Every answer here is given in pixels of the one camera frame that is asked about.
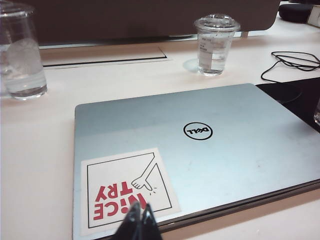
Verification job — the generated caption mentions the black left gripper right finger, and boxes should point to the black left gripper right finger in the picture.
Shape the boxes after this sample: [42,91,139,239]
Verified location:
[140,203,164,240]

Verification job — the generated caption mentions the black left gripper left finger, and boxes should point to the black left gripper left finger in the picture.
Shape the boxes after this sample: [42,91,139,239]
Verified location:
[116,201,142,240]

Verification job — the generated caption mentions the silver Dell laptop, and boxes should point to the silver Dell laptop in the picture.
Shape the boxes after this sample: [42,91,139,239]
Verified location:
[72,83,320,240]

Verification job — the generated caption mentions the small clear plastic cup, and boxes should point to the small clear plastic cup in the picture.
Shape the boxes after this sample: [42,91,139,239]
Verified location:
[193,13,242,77]

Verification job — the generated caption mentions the large clear logo plastic cup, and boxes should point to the large clear logo plastic cup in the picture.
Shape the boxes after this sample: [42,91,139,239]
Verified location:
[0,2,48,101]

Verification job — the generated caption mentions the black mouse pad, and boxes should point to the black mouse pad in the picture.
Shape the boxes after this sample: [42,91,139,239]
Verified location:
[255,76,320,137]

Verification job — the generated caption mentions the wide brown desk divider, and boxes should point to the wide brown desk divider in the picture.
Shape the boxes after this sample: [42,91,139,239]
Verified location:
[24,0,280,48]

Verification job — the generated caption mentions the black zip case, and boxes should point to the black zip case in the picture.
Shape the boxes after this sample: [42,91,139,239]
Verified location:
[278,1,313,24]

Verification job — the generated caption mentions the white divider foot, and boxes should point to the white divider foot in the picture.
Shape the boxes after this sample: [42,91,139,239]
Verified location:
[306,4,320,26]

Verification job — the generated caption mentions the white desk cable flap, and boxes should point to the white desk cable flap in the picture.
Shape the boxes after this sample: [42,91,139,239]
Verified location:
[42,45,173,68]

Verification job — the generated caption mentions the black mouse cable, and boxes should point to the black mouse cable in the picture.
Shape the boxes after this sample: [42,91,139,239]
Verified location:
[260,51,320,83]

